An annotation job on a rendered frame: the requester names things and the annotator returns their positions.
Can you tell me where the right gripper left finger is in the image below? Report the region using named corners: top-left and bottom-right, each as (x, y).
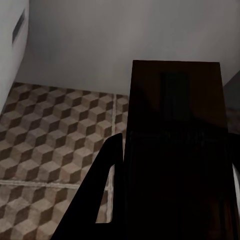
top-left (50, 133), bottom-right (126, 240)

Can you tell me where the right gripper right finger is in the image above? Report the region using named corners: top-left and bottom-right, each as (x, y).
top-left (227, 133), bottom-right (240, 173)

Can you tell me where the mousetrap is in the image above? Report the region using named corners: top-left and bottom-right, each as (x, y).
top-left (123, 60), bottom-right (240, 240)

